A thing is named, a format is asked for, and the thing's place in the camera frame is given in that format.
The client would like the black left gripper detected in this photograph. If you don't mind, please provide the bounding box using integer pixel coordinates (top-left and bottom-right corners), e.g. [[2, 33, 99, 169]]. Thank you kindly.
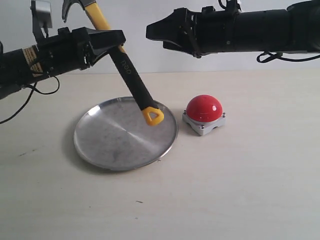
[[37, 27, 126, 76]]

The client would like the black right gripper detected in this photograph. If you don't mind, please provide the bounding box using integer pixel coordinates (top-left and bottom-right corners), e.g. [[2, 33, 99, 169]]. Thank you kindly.
[[145, 6, 237, 58]]

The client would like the yellow black claw hammer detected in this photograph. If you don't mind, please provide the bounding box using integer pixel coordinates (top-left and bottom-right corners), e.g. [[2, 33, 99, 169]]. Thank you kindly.
[[61, 0, 165, 126]]

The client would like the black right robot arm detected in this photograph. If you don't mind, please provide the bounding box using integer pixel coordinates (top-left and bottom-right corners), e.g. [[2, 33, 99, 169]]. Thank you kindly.
[[145, 0, 320, 63]]

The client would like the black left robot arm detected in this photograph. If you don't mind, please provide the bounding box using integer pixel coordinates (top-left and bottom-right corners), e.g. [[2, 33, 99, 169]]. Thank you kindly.
[[0, 27, 126, 99]]

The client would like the red dome push button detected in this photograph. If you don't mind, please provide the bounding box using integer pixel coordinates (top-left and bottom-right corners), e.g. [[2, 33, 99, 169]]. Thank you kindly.
[[182, 94, 226, 136]]

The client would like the round steel plate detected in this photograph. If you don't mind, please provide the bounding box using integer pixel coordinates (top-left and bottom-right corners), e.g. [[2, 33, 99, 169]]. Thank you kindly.
[[73, 96, 179, 172]]

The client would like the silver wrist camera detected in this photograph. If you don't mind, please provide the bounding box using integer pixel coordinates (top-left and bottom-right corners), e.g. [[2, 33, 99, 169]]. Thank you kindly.
[[30, 0, 53, 33]]

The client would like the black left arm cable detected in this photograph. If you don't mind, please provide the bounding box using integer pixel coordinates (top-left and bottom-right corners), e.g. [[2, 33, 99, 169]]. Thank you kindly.
[[0, 76, 61, 125]]

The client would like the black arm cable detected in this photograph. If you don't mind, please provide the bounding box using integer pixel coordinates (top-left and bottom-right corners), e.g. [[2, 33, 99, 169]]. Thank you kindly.
[[0, 76, 61, 125], [256, 51, 320, 64]]

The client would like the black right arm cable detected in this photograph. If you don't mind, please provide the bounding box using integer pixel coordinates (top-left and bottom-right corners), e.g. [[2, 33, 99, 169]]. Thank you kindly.
[[256, 51, 320, 64]]

